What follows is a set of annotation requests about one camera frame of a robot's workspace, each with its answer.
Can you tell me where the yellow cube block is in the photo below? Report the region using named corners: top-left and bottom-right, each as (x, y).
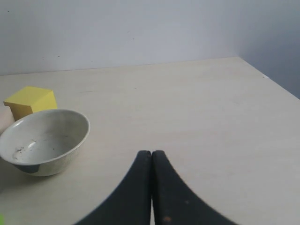
top-left (3, 86), bottom-right (57, 121)

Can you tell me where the white ceramic bowl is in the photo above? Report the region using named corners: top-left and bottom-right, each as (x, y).
top-left (0, 109), bottom-right (90, 177)

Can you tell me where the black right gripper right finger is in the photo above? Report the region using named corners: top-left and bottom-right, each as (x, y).
top-left (152, 150), bottom-right (235, 225)

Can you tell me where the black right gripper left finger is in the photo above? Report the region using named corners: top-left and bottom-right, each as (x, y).
top-left (77, 150), bottom-right (151, 225)

